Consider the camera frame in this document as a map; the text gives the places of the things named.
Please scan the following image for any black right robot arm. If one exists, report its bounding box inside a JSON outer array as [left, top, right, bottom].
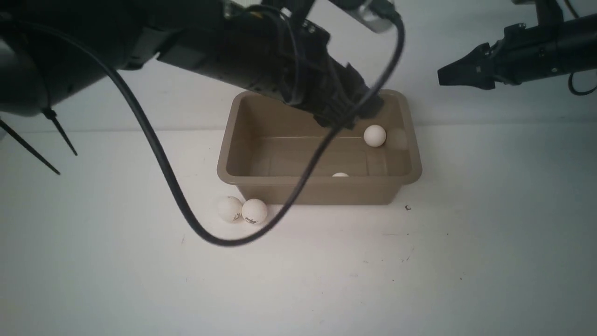
[[437, 0, 597, 90]]

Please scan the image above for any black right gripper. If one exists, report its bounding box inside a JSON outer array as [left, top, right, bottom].
[[437, 24, 560, 90]]

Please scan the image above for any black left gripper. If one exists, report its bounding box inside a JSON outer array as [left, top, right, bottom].
[[233, 9, 386, 130]]

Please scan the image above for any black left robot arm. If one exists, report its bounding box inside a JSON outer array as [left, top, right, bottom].
[[1, 0, 369, 127]]

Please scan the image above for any white ball plain left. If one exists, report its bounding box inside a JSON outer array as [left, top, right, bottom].
[[217, 196, 243, 223]]

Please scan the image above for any left camera cable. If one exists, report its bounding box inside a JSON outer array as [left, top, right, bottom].
[[0, 9, 405, 247]]

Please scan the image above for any tan plastic bin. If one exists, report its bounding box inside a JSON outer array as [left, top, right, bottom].
[[217, 89, 423, 206]]

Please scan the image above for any white ball with logo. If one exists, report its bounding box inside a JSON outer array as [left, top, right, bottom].
[[241, 198, 268, 224]]

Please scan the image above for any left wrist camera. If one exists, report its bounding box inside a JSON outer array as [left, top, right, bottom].
[[330, 0, 399, 34]]

